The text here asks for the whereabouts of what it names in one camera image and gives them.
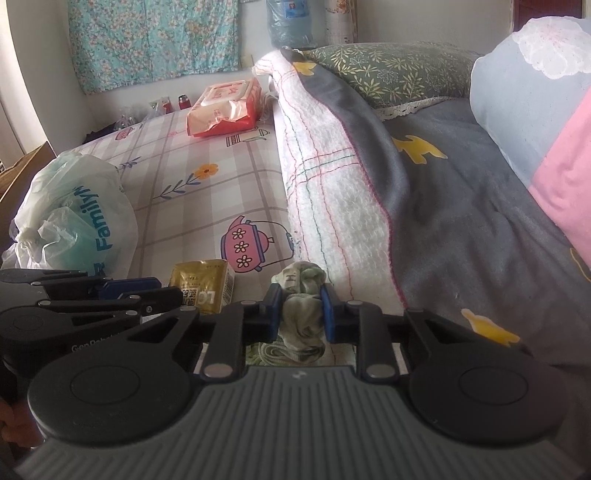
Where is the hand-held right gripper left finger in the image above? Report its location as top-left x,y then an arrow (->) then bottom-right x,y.
127,282 -> 283,381

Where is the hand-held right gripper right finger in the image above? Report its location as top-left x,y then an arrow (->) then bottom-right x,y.
320,282 -> 469,381

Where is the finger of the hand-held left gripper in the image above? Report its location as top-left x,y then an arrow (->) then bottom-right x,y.
39,286 -> 184,320
0,269 -> 161,301

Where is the green cloth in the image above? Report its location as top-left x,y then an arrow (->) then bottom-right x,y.
247,261 -> 338,367

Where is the person's left hand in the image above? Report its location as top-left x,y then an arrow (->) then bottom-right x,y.
0,397 -> 42,448

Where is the gold small box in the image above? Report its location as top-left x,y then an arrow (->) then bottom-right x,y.
167,258 -> 235,315

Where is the white plastic bag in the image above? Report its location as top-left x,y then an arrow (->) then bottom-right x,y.
2,154 -> 140,280

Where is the white towel blanket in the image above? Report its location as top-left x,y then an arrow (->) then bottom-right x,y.
253,48 -> 407,310

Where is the clear plastic bottle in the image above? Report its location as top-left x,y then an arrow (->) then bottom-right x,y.
111,104 -> 153,132

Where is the grey quilt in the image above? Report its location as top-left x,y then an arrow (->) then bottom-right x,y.
279,46 -> 591,370

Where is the pink tissue packet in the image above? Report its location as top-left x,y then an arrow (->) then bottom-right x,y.
186,77 -> 262,138

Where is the green leaf pillow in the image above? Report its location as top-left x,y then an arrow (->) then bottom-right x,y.
302,41 -> 483,121

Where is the pink quilt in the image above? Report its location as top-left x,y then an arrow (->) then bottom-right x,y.
529,88 -> 591,264

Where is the grey and pink pillow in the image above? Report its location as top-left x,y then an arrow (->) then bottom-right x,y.
470,17 -> 591,190

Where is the blue water dispenser bottle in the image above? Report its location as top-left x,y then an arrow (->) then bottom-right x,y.
265,0 -> 315,48

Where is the rolled printed mat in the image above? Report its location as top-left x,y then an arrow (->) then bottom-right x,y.
322,0 -> 358,46

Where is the dark red door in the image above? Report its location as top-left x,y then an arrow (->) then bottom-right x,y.
512,0 -> 583,33

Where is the teal floral wall cloth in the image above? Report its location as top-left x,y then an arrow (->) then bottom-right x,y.
67,0 -> 241,95

